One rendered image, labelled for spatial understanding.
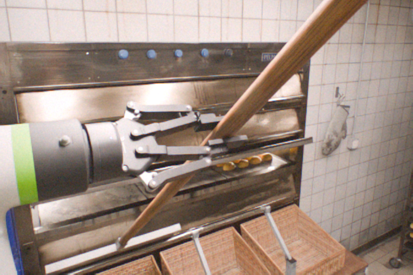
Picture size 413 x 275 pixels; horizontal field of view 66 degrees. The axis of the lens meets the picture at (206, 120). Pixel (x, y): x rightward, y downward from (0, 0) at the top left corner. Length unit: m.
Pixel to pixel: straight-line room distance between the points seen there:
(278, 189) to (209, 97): 0.98
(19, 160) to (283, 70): 0.29
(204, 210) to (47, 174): 1.84
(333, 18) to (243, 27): 1.72
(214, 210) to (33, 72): 1.36
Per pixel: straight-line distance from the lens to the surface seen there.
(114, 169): 0.41
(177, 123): 0.46
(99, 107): 1.68
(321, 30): 0.33
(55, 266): 1.42
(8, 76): 1.63
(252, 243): 2.30
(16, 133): 0.39
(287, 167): 2.51
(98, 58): 1.67
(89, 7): 1.66
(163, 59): 1.78
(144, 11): 1.73
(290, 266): 1.92
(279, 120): 2.33
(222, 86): 1.98
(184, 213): 2.11
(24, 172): 0.38
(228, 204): 2.26
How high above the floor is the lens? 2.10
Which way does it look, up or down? 14 degrees down
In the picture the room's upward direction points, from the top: straight up
